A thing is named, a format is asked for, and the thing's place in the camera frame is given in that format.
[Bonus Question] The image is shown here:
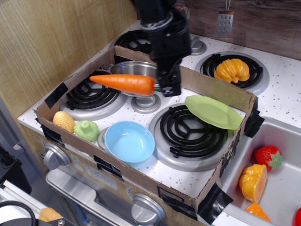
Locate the back right black burner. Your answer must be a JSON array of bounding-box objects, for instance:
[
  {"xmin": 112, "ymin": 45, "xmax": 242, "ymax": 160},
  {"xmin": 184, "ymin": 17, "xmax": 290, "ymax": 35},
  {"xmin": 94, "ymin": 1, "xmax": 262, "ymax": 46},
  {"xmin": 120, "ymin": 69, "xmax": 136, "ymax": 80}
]
[{"xmin": 195, "ymin": 51, "xmax": 269, "ymax": 96}]

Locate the orange object bottom left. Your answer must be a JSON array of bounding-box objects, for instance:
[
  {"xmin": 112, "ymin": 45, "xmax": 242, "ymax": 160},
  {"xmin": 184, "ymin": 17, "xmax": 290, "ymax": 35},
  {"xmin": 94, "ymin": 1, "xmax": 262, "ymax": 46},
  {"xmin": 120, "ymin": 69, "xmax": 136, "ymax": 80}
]
[{"xmin": 38, "ymin": 207, "xmax": 62, "ymax": 222}]

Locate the yellow toy corn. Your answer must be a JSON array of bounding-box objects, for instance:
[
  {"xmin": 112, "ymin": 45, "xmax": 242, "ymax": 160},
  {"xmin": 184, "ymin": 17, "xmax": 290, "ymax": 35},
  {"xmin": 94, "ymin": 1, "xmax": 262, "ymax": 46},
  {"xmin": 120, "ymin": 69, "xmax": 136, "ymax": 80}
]
[{"xmin": 53, "ymin": 111, "xmax": 76, "ymax": 133}]

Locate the brown cardboard fence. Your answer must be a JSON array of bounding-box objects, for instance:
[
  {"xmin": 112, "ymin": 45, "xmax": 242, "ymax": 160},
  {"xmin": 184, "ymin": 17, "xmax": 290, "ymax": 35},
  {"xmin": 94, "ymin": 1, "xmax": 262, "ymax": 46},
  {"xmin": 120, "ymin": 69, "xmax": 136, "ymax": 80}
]
[{"xmin": 36, "ymin": 46, "xmax": 257, "ymax": 226}]

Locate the front right black burner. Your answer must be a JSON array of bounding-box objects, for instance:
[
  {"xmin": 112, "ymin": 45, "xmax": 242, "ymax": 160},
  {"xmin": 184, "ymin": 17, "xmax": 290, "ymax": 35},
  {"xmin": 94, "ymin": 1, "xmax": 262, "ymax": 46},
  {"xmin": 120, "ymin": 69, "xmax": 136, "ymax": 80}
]
[{"xmin": 148, "ymin": 104, "xmax": 234, "ymax": 172}]

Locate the hanging silver spatula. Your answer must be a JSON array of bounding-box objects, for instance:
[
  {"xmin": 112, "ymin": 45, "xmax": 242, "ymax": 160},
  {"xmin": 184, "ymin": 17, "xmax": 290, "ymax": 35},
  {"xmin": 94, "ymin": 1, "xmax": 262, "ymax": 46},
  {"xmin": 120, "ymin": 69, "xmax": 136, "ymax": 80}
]
[{"xmin": 215, "ymin": 0, "xmax": 234, "ymax": 35}]

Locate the silver oven knob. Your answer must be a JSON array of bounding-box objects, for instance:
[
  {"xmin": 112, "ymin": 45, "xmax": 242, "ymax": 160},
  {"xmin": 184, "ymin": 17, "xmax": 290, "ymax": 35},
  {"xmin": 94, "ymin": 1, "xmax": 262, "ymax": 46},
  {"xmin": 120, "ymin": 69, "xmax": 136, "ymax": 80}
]
[
  {"xmin": 43, "ymin": 143, "xmax": 71, "ymax": 170},
  {"xmin": 131, "ymin": 193, "xmax": 166, "ymax": 226}
]

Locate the silver left oven knob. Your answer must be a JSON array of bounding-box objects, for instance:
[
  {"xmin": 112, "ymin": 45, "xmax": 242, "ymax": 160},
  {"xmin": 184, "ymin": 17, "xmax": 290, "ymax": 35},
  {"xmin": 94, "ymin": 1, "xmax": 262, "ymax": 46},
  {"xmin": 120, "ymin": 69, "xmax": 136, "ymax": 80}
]
[{"xmin": 43, "ymin": 143, "xmax": 71, "ymax": 170}]

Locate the orange toy carrot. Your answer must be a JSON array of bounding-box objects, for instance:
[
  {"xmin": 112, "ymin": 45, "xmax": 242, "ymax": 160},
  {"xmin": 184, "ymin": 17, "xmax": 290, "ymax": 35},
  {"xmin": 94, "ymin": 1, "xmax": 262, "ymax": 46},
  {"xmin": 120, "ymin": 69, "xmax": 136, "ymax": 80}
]
[{"xmin": 89, "ymin": 74, "xmax": 156, "ymax": 96}]

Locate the silver centre stove knob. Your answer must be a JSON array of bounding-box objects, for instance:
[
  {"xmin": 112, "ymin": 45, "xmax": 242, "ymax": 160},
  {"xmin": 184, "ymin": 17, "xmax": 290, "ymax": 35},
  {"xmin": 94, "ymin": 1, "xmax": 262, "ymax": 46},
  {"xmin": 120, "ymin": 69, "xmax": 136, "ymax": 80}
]
[{"xmin": 131, "ymin": 94, "xmax": 161, "ymax": 114}]

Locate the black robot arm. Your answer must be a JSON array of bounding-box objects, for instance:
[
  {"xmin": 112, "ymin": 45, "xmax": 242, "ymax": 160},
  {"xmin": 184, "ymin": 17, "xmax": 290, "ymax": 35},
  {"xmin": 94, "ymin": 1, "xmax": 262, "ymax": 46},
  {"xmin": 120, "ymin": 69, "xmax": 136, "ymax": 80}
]
[{"xmin": 132, "ymin": 0, "xmax": 191, "ymax": 97}]

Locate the orange toy pumpkin half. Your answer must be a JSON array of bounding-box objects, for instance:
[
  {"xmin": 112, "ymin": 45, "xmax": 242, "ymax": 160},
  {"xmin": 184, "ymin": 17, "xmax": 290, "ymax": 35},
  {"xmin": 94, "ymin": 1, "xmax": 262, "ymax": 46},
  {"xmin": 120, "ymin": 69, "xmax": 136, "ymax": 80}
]
[{"xmin": 214, "ymin": 58, "xmax": 250, "ymax": 83}]

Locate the orange pumpkin half in sink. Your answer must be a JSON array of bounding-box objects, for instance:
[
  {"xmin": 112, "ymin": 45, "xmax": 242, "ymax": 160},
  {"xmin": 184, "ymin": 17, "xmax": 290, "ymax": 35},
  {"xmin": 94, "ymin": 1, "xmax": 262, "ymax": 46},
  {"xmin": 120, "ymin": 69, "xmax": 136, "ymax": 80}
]
[{"xmin": 238, "ymin": 164, "xmax": 267, "ymax": 202}]

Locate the black cable bottom left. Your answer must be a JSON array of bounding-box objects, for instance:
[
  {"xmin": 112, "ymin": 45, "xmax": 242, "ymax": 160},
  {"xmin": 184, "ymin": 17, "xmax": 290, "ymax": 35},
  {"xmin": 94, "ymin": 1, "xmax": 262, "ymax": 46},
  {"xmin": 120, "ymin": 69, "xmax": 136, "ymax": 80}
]
[{"xmin": 0, "ymin": 200, "xmax": 38, "ymax": 226}]

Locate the light green plastic plate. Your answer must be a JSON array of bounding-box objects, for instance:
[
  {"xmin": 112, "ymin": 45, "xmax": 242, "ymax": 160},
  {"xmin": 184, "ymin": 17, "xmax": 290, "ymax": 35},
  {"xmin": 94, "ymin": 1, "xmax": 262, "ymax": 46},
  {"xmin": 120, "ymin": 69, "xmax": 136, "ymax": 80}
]
[{"xmin": 185, "ymin": 95, "xmax": 243, "ymax": 130}]

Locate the black burner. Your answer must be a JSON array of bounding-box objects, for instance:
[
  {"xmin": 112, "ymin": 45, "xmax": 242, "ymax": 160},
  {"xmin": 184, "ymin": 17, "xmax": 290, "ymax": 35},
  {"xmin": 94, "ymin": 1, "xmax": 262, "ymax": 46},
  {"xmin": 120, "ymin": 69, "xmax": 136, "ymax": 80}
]
[
  {"xmin": 110, "ymin": 30, "xmax": 152, "ymax": 55},
  {"xmin": 195, "ymin": 51, "xmax": 269, "ymax": 96},
  {"xmin": 59, "ymin": 77, "xmax": 127, "ymax": 121},
  {"xmin": 148, "ymin": 104, "xmax": 234, "ymax": 172}
]

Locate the back left black burner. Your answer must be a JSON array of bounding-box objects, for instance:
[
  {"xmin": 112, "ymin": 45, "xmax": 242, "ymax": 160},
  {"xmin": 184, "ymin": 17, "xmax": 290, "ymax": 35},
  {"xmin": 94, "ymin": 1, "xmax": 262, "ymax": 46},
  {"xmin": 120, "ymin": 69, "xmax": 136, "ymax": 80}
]
[{"xmin": 110, "ymin": 30, "xmax": 152, "ymax": 55}]

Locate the light blue plastic bowl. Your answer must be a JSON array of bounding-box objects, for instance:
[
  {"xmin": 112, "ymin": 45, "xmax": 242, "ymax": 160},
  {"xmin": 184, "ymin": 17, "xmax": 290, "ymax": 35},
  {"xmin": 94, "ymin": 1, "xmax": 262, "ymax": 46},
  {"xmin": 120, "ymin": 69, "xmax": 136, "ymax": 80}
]
[{"xmin": 104, "ymin": 121, "xmax": 155, "ymax": 166}]

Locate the red toy strawberry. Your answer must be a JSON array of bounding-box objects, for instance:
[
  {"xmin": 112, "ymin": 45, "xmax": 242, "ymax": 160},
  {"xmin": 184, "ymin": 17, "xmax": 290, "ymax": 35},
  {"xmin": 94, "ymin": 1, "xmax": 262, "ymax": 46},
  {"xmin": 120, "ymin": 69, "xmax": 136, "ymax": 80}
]
[{"xmin": 254, "ymin": 145, "xmax": 283, "ymax": 171}]

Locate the green toy pepper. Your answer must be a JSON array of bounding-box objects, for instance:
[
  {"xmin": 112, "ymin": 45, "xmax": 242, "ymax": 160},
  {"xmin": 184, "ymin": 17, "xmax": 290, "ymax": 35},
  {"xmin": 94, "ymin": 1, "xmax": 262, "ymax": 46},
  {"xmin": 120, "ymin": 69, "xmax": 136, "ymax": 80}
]
[{"xmin": 74, "ymin": 120, "xmax": 99, "ymax": 142}]

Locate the silver right oven knob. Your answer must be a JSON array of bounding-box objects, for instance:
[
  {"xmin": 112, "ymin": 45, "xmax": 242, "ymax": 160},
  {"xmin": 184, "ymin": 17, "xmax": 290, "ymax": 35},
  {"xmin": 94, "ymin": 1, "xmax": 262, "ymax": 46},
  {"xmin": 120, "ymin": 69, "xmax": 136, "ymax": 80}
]
[{"xmin": 131, "ymin": 193, "xmax": 166, "ymax": 226}]

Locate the front left black burner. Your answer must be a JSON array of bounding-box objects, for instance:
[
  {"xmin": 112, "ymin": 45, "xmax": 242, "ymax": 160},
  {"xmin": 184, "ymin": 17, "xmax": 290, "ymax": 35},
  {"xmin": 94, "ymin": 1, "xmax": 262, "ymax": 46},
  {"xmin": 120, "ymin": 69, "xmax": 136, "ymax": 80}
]
[{"xmin": 59, "ymin": 77, "xmax": 127, "ymax": 121}]

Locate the silver toy sink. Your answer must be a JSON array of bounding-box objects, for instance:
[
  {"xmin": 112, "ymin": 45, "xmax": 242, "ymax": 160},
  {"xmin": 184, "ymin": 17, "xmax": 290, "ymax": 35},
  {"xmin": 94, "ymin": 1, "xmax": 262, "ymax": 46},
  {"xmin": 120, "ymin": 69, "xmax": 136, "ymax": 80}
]
[{"xmin": 214, "ymin": 117, "xmax": 301, "ymax": 226}]

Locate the small steel pot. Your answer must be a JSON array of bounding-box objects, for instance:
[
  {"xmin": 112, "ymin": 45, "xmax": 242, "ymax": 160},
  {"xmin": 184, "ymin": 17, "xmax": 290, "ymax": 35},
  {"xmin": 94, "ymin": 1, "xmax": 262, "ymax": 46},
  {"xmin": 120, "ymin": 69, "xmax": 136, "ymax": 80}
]
[{"xmin": 100, "ymin": 61, "xmax": 158, "ymax": 95}]

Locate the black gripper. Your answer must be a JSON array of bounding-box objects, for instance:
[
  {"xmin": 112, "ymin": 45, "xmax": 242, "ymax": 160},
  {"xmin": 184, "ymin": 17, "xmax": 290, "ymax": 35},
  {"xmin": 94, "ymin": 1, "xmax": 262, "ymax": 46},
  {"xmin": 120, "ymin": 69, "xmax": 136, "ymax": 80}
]
[{"xmin": 148, "ymin": 11, "xmax": 191, "ymax": 97}]

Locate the hanging silver strainer ladle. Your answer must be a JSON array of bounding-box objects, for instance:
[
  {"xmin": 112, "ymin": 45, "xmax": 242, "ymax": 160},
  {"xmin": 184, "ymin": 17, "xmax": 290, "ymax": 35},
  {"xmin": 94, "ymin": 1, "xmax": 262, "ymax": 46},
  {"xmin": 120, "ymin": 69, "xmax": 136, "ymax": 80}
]
[{"xmin": 174, "ymin": 0, "xmax": 190, "ymax": 19}]

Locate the silver oven door handle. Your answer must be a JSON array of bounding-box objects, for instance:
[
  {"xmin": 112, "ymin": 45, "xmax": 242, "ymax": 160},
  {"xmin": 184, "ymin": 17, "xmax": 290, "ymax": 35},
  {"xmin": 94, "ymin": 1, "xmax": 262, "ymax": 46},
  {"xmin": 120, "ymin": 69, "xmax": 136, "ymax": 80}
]
[{"xmin": 46, "ymin": 169, "xmax": 136, "ymax": 226}]

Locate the silver back stove knob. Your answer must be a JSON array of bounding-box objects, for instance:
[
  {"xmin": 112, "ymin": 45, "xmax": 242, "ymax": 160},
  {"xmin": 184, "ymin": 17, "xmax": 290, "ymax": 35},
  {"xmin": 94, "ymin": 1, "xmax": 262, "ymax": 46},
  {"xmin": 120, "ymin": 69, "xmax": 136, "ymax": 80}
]
[{"xmin": 190, "ymin": 37, "xmax": 207, "ymax": 56}]

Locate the orange toy slice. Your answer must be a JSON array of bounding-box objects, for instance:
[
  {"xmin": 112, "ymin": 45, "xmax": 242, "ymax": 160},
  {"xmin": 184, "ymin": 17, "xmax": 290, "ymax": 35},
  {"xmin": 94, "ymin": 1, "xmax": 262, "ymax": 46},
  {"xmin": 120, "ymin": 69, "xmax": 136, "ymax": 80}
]
[{"xmin": 245, "ymin": 202, "xmax": 271, "ymax": 223}]

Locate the red toy at edge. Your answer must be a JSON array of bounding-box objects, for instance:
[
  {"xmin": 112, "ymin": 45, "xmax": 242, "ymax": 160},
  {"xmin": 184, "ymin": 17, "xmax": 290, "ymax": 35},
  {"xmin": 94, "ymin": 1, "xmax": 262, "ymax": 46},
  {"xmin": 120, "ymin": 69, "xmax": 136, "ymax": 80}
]
[{"xmin": 292, "ymin": 207, "xmax": 301, "ymax": 226}]

